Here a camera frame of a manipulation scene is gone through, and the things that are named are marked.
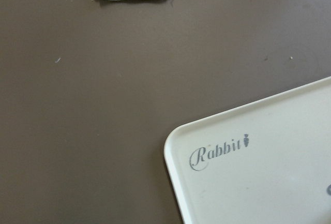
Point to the cream rabbit tray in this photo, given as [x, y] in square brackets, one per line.
[265, 162]

